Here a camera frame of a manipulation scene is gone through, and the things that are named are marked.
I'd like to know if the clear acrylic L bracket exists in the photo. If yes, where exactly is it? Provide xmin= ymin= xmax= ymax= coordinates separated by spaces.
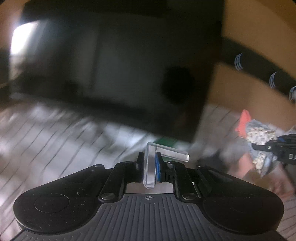
xmin=143 ymin=142 xmax=190 ymax=189

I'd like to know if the orange sock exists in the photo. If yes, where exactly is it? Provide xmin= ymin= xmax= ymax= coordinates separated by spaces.
xmin=235 ymin=109 xmax=252 ymax=138

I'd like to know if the grey patterned sock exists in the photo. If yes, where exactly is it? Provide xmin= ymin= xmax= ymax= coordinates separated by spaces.
xmin=245 ymin=120 xmax=278 ymax=177

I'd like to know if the black flat screen monitor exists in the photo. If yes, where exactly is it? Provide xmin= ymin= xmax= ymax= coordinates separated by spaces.
xmin=10 ymin=1 xmax=224 ymax=142

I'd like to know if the green lid plastic jar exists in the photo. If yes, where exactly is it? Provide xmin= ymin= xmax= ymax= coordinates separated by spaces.
xmin=153 ymin=137 xmax=178 ymax=148

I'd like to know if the pink storage box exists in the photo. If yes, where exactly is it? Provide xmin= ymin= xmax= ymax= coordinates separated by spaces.
xmin=227 ymin=153 xmax=295 ymax=202

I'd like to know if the black power strip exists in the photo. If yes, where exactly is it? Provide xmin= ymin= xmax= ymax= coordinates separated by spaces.
xmin=221 ymin=38 xmax=295 ymax=102

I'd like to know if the white black grid tablecloth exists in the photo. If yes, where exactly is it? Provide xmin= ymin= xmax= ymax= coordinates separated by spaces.
xmin=0 ymin=101 xmax=255 ymax=197

